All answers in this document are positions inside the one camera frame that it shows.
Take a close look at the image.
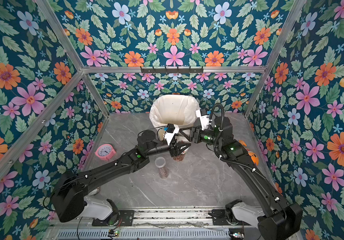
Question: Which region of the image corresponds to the orange fish plush toy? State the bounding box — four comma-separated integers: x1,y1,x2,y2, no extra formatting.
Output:
239,140,259,166

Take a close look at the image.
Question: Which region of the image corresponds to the clear jar with flower tea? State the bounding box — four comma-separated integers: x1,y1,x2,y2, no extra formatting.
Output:
173,147,189,162

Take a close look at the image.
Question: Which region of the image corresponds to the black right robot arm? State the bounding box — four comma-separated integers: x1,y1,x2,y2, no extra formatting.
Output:
173,104,303,240

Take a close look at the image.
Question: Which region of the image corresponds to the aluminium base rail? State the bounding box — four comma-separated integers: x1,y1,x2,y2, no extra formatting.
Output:
44,207,263,240

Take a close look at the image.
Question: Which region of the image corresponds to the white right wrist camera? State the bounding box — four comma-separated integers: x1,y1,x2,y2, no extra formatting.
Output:
196,109,211,131

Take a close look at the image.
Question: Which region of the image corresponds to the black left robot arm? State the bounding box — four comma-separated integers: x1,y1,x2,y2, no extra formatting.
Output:
50,130,192,223

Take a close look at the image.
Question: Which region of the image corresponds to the open clear jar with tea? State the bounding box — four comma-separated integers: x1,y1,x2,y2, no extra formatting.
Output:
155,157,169,179

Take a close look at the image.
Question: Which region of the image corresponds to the white plastic bin liner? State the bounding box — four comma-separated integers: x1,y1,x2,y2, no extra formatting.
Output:
149,95,200,128

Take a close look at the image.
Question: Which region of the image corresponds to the black hook rail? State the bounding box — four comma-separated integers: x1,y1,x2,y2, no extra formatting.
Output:
140,67,204,74

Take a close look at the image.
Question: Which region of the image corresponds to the cream ribbed trash bin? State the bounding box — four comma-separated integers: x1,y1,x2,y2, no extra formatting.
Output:
156,125,194,151

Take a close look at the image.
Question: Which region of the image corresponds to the pink alarm clock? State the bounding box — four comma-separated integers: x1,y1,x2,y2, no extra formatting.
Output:
95,144,116,162

